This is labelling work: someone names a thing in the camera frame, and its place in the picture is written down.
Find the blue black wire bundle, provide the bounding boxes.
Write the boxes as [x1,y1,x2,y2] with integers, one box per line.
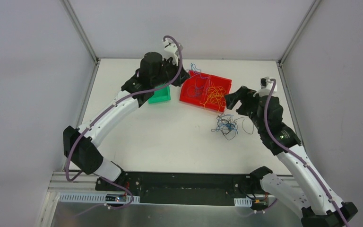
[210,113,255,140]

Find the blue wires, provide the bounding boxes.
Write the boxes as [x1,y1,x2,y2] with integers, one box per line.
[186,62,211,100]

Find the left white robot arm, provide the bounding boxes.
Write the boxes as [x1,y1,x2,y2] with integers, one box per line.
[63,52,190,191]

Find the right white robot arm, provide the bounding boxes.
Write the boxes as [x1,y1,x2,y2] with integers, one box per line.
[225,86,358,227]

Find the green plastic bin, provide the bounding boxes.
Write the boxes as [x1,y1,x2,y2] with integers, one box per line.
[148,86,171,104]

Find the red plastic double bin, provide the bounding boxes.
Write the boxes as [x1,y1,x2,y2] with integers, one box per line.
[179,70,232,113]

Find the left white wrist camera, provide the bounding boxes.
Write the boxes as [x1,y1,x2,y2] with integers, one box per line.
[163,39,183,66]

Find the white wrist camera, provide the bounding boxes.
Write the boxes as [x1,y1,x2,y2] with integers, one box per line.
[253,77,277,97]
[163,39,183,66]

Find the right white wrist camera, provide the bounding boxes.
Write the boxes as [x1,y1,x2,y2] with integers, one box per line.
[253,77,277,97]

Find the yellow wires in red bin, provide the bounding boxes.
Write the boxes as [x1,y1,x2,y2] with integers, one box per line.
[200,82,229,112]

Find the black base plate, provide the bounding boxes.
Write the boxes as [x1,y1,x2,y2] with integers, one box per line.
[95,172,271,209]

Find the aluminium frame rail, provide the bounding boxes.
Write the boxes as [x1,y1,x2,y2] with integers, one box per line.
[48,172,98,192]

